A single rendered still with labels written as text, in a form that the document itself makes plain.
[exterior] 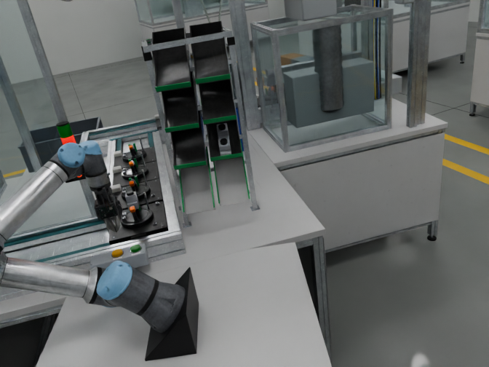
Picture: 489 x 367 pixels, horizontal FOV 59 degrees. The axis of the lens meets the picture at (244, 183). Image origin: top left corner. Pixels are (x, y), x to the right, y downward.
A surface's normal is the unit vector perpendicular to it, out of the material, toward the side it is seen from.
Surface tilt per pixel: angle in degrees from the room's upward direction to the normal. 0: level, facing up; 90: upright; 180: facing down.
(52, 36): 90
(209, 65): 25
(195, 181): 45
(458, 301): 0
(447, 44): 90
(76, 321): 0
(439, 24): 90
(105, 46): 90
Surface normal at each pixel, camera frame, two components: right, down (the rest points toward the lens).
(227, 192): -0.05, -0.31
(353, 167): 0.24, 0.41
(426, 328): -0.14, -0.88
